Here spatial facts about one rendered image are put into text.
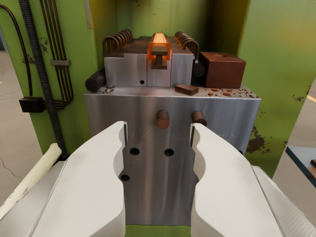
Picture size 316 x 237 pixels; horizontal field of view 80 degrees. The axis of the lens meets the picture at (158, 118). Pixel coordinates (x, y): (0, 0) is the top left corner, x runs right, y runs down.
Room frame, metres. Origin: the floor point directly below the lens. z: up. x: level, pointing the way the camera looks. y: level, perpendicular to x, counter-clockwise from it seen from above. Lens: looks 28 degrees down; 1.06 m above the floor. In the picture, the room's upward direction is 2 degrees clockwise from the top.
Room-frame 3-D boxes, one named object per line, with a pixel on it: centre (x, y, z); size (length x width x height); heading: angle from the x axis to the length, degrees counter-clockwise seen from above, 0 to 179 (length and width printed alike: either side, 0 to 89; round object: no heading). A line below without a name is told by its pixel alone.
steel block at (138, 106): (0.66, -0.03, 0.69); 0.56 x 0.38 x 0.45; 0
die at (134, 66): (0.65, 0.03, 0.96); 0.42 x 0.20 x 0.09; 0
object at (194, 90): (0.41, -0.06, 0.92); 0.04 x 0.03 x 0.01; 48
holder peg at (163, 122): (0.36, -0.01, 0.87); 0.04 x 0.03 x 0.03; 0
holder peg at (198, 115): (0.36, -0.09, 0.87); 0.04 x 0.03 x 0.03; 0
